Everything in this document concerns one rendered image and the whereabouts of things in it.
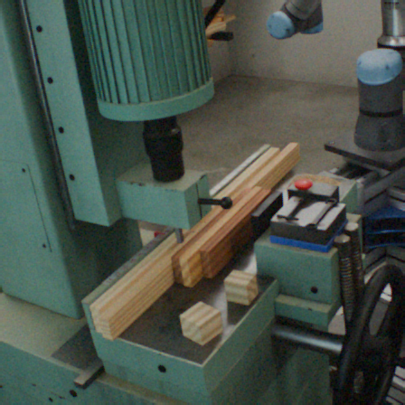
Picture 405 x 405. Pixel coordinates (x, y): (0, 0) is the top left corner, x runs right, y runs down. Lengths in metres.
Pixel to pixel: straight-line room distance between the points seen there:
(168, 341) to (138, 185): 0.25
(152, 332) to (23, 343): 0.31
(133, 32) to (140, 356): 0.47
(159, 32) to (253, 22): 4.09
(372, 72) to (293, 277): 0.73
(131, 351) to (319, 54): 3.94
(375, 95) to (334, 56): 3.07
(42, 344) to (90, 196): 0.30
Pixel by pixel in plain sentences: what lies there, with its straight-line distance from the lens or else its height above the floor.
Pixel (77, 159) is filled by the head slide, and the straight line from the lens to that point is 1.07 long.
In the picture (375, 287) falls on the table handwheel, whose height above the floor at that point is 0.95.
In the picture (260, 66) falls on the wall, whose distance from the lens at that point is 5.06.
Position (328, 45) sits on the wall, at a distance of 4.72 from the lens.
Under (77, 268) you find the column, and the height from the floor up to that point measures 0.90.
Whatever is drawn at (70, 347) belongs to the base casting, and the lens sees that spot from 1.18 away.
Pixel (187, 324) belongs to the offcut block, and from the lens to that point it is 0.96.
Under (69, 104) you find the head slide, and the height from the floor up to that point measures 1.21.
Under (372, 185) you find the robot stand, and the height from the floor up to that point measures 0.76.
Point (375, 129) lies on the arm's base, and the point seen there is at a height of 0.87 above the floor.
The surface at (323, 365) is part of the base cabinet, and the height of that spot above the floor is 0.57.
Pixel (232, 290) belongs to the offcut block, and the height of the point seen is 0.92.
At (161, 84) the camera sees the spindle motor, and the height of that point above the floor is 1.25.
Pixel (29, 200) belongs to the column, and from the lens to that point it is 1.13.
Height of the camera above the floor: 1.51
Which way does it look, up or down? 27 degrees down
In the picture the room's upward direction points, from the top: 9 degrees counter-clockwise
